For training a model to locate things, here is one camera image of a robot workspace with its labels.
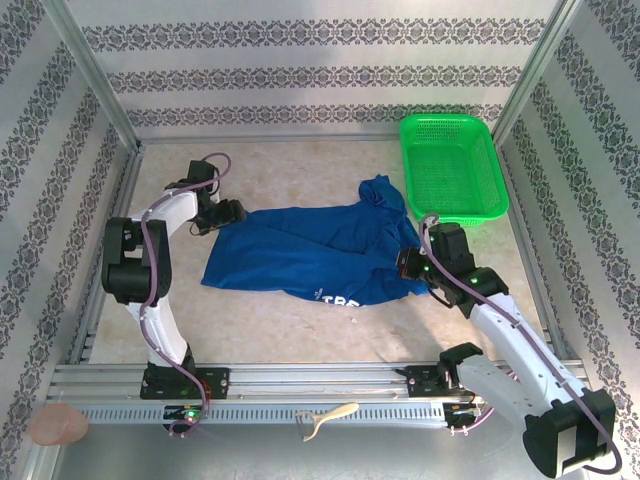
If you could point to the blue t-shirt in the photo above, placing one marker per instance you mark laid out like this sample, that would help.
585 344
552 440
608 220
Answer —
300 250

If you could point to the green plastic mesh basket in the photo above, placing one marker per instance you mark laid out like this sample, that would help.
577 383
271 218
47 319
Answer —
450 170

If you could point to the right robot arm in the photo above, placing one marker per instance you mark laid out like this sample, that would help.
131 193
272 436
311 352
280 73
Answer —
525 350

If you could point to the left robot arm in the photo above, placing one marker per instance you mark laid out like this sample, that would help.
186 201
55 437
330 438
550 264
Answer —
162 335

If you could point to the cream plastic peeler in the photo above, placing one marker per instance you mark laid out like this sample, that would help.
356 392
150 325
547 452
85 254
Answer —
340 411

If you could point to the pink translucent cup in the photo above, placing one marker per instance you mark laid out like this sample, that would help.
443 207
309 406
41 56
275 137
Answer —
57 425

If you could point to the right aluminium side rail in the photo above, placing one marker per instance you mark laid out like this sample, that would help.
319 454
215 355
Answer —
530 250

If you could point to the aluminium side rail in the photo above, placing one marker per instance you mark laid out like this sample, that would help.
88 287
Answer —
530 250
124 200

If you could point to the left aluminium side rail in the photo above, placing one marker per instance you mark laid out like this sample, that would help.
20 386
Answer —
124 200

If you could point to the aluminium back rail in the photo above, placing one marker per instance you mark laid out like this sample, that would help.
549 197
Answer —
300 137

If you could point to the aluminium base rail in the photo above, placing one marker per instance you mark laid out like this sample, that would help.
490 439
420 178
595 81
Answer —
310 385

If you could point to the left aluminium corner post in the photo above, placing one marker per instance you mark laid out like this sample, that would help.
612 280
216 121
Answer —
96 75

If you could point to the aluminium corner post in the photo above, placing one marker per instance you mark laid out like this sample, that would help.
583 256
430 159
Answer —
96 75
532 75

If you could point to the right aluminium corner post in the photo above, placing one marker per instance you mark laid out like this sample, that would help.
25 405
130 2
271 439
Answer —
532 75

